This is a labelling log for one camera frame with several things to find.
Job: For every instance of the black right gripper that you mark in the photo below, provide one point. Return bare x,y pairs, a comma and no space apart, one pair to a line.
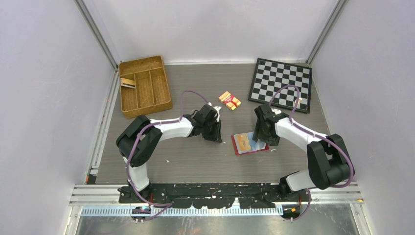
273,140

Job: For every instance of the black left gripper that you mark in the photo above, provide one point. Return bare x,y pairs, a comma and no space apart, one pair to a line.
216,136

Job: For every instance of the red leather card holder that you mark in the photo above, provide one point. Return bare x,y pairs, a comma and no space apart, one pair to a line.
256,146

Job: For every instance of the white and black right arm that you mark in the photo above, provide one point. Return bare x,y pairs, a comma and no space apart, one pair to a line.
328,161

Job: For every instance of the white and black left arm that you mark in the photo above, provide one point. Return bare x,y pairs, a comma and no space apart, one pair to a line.
139,140

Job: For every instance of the red and gold card box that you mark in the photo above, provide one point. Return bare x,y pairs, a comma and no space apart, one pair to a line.
229,100

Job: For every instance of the pale cards left in tray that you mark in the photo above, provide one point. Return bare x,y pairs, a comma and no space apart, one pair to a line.
128,83

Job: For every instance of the black and white chessboard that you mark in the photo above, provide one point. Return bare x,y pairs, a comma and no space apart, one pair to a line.
276,82

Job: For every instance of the woven wicker divided tray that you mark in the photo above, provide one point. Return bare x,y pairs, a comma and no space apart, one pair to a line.
152,93

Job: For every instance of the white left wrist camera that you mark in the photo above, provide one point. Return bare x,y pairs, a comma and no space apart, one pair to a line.
217,111

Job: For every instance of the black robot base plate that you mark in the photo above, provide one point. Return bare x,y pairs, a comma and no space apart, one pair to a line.
211,195

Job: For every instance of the aluminium frame rail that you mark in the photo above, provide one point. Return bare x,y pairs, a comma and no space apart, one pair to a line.
104,124

